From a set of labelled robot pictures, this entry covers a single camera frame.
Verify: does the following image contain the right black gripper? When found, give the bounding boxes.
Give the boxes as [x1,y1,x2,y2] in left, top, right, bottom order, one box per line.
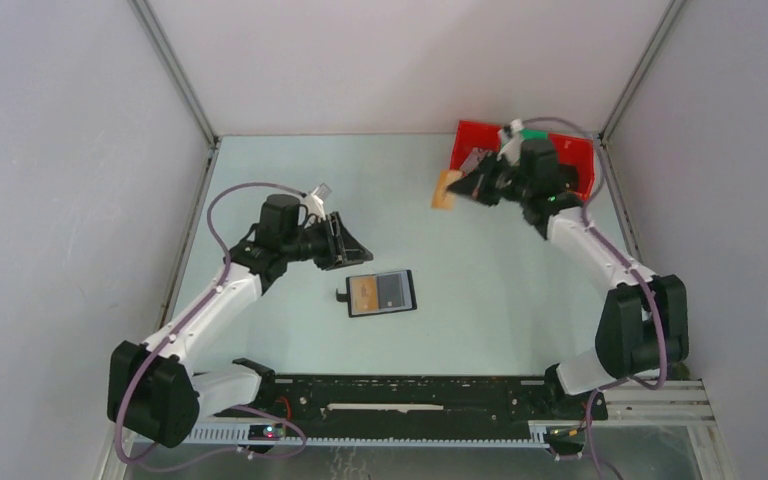
[449,151,533,207]

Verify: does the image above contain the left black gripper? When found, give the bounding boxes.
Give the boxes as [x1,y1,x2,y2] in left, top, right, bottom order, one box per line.
[282,212,373,272]

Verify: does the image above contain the orange card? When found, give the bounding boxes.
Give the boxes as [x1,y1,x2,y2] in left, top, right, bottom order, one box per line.
[348,275,379,315]
[431,170,463,210]

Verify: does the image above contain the black leather card holder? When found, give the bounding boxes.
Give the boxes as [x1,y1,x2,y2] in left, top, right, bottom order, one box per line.
[335,269,418,318]

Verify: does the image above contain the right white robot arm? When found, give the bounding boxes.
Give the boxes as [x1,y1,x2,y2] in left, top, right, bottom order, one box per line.
[446,139,689,418]

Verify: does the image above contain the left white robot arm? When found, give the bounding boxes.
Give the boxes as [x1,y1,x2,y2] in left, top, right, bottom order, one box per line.
[107,194,374,448]

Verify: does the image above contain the silver card in bin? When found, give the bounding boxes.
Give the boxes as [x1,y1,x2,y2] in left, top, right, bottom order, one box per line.
[459,148,493,174]

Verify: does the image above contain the left red bin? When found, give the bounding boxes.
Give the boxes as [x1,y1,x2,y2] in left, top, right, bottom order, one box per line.
[449,120,502,170]

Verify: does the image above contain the red bin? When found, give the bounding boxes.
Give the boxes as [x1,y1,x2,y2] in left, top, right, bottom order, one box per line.
[449,120,502,170]
[548,133,595,201]

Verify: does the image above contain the green bin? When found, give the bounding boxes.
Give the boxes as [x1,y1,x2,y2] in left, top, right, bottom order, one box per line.
[519,129,549,141]

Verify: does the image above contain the right red bin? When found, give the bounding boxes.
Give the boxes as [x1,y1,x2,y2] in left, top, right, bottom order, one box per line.
[548,133,595,201]

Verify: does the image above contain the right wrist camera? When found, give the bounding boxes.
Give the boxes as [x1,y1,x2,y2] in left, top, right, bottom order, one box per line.
[498,119,525,165]

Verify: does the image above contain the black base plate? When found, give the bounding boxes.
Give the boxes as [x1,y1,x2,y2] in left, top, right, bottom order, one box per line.
[251,374,608,442]

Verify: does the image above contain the grey cable duct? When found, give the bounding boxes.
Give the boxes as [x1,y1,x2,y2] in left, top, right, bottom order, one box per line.
[183,422,549,448]

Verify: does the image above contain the aluminium frame rail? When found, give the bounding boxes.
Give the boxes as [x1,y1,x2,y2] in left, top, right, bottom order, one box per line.
[113,377,717,425]

